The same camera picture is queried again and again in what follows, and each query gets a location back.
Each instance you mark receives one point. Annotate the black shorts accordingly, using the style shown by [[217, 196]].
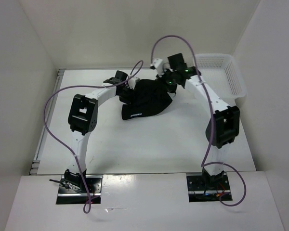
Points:
[[151, 98]]

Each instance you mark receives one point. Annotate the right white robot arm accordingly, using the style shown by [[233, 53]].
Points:
[[223, 125]]

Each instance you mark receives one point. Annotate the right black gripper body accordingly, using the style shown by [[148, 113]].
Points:
[[167, 79]]

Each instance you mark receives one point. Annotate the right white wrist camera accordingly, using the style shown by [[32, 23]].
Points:
[[160, 66]]

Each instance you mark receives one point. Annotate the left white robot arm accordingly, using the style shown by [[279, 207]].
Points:
[[83, 120]]

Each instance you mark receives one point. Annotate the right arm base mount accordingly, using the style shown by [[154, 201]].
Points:
[[198, 192]]

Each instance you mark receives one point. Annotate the white plastic basket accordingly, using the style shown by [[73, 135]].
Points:
[[222, 74]]

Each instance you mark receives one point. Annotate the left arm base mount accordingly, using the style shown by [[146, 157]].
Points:
[[69, 194]]

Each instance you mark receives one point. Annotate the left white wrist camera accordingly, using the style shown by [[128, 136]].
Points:
[[132, 82]]

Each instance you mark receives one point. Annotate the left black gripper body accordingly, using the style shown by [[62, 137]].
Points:
[[126, 95]]

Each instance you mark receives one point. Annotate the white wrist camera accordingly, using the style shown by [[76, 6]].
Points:
[[132, 82], [160, 66]]

